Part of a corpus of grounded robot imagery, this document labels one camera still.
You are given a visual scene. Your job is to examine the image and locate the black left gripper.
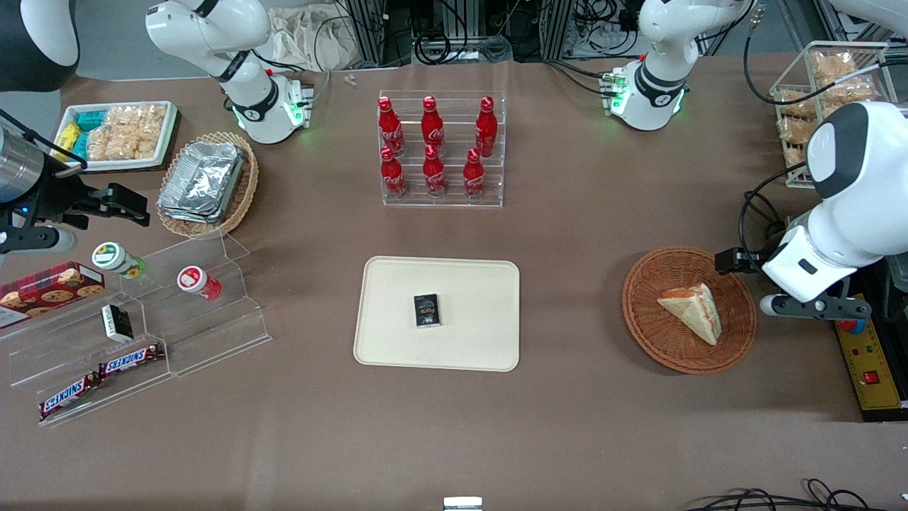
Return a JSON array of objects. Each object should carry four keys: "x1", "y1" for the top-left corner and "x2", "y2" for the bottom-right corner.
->
[{"x1": 714, "y1": 246, "x2": 762, "y2": 275}]

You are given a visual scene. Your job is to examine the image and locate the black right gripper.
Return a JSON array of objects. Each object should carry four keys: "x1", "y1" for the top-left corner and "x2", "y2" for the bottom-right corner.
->
[{"x1": 32, "y1": 167, "x2": 151, "y2": 230}]

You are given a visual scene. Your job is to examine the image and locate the triangular sandwich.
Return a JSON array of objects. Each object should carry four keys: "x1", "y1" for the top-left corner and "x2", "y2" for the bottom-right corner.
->
[{"x1": 657, "y1": 282, "x2": 723, "y2": 346}]

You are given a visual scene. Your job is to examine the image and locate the white snack tray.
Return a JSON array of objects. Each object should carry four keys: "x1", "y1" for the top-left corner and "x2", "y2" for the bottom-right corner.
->
[{"x1": 53, "y1": 101, "x2": 179, "y2": 173}]

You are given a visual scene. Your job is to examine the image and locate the brown wicker basket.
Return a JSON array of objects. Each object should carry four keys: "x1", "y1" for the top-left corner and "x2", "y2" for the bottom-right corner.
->
[{"x1": 622, "y1": 246, "x2": 758, "y2": 375}]

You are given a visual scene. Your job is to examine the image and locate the light wicker basket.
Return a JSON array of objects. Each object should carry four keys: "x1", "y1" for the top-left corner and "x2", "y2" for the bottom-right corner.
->
[{"x1": 156, "y1": 131, "x2": 260, "y2": 239}]

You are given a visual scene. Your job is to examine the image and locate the cream plastic tray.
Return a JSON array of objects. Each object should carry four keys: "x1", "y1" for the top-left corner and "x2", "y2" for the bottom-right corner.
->
[{"x1": 353, "y1": 256, "x2": 521, "y2": 373}]

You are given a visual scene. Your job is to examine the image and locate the green lid cup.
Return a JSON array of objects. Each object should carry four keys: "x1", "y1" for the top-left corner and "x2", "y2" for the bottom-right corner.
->
[{"x1": 92, "y1": 242, "x2": 148, "y2": 280}]

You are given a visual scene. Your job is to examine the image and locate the rice cracker bag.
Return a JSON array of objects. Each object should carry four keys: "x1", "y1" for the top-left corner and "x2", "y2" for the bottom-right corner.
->
[
  {"x1": 106, "y1": 104, "x2": 168, "y2": 133},
  {"x1": 87, "y1": 126, "x2": 160, "y2": 162}
]

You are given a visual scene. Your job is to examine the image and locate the stack of foil trays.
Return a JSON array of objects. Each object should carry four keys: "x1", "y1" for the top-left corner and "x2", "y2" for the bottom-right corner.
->
[{"x1": 157, "y1": 141, "x2": 247, "y2": 225}]

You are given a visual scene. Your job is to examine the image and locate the red lid cup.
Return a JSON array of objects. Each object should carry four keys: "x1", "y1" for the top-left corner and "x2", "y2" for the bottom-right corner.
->
[{"x1": 177, "y1": 265, "x2": 223, "y2": 302}]

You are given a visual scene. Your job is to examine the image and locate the small black white box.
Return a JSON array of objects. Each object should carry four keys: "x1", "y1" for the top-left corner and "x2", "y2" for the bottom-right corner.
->
[{"x1": 100, "y1": 304, "x2": 135, "y2": 344}]

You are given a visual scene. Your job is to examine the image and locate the red cookie box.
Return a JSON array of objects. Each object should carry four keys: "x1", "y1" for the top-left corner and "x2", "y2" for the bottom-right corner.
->
[{"x1": 0, "y1": 262, "x2": 106, "y2": 329}]

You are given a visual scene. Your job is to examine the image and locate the clear acrylic step shelf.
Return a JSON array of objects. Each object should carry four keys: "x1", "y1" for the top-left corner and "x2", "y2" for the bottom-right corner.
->
[{"x1": 0, "y1": 231, "x2": 273, "y2": 428}]

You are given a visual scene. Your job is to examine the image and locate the Snickers bar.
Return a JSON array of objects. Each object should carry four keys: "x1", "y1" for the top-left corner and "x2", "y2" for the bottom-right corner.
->
[
  {"x1": 38, "y1": 373, "x2": 104, "y2": 420},
  {"x1": 97, "y1": 344, "x2": 166, "y2": 378}
]

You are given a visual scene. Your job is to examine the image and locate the yellow black control box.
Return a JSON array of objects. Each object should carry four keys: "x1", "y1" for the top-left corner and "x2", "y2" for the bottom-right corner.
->
[{"x1": 832, "y1": 292, "x2": 908, "y2": 424}]

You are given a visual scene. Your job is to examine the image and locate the white cloth bag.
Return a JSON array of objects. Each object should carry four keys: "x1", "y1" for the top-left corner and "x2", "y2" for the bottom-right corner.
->
[{"x1": 268, "y1": 6, "x2": 359, "y2": 72}]

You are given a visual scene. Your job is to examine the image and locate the red cola bottle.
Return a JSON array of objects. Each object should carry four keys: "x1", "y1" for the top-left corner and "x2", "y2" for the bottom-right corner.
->
[
  {"x1": 463, "y1": 148, "x2": 487, "y2": 200},
  {"x1": 423, "y1": 145, "x2": 448, "y2": 197},
  {"x1": 475, "y1": 97, "x2": 499, "y2": 158},
  {"x1": 421, "y1": 97, "x2": 445, "y2": 150},
  {"x1": 380, "y1": 146, "x2": 409, "y2": 199},
  {"x1": 378, "y1": 97, "x2": 406, "y2": 156}
]

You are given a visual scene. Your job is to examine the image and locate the clear acrylic bottle rack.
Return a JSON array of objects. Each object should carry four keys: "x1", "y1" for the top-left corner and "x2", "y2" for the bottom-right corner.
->
[{"x1": 378, "y1": 90, "x2": 507, "y2": 209}]

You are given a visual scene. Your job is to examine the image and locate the black table cable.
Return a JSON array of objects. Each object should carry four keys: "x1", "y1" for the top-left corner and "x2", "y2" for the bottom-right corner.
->
[{"x1": 741, "y1": 190, "x2": 788, "y2": 246}]

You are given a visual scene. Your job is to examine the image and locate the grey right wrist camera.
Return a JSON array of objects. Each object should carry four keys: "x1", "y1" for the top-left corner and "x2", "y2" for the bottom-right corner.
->
[{"x1": 0, "y1": 226, "x2": 77, "y2": 257}]

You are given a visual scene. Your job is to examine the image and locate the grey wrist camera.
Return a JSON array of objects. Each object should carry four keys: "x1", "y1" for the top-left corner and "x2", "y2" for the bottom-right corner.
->
[
  {"x1": 760, "y1": 293, "x2": 873, "y2": 322},
  {"x1": 0, "y1": 226, "x2": 77, "y2": 257}
]

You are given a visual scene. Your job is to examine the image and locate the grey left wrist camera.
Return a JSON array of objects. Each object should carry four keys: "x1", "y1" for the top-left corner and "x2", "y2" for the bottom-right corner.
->
[{"x1": 760, "y1": 293, "x2": 873, "y2": 322}]

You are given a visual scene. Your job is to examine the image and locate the white wire basket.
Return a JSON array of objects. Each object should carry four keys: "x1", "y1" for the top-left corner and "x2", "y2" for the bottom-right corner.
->
[{"x1": 769, "y1": 40, "x2": 908, "y2": 189}]

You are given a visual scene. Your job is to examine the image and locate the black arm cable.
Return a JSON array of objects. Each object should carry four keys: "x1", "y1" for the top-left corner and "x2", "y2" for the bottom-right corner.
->
[{"x1": 742, "y1": 0, "x2": 908, "y2": 107}]

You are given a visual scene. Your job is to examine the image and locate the black floor cables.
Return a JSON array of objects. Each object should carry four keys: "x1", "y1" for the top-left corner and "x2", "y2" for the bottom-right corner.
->
[{"x1": 683, "y1": 478, "x2": 908, "y2": 511}]

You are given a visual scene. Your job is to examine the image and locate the aluminium frame post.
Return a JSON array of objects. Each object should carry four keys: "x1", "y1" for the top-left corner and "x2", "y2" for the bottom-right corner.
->
[
  {"x1": 541, "y1": 0, "x2": 574, "y2": 62},
  {"x1": 340, "y1": 0, "x2": 414, "y2": 69}
]

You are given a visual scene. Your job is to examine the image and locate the black background cable bundle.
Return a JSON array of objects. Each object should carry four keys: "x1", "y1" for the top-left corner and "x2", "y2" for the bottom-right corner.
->
[{"x1": 414, "y1": 0, "x2": 513, "y2": 66}]

